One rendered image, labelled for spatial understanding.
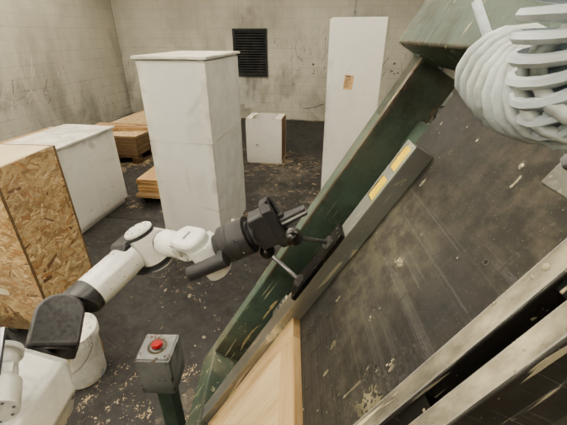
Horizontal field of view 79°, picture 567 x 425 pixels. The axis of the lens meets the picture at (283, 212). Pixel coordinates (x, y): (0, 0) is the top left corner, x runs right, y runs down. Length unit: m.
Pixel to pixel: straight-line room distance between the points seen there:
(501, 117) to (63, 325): 0.86
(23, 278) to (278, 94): 7.10
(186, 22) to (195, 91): 6.45
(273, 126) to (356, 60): 1.94
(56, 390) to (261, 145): 5.10
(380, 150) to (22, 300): 2.49
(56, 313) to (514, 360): 0.83
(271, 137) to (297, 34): 3.54
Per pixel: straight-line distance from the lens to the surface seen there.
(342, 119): 4.21
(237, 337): 1.26
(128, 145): 6.14
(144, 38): 9.78
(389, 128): 0.90
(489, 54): 0.28
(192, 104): 2.93
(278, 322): 0.86
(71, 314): 0.92
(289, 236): 0.66
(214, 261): 0.76
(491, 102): 0.26
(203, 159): 3.02
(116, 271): 0.98
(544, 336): 0.32
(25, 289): 2.78
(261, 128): 5.60
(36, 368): 0.86
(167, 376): 1.37
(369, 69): 4.14
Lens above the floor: 1.90
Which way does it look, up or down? 27 degrees down
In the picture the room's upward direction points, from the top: straight up
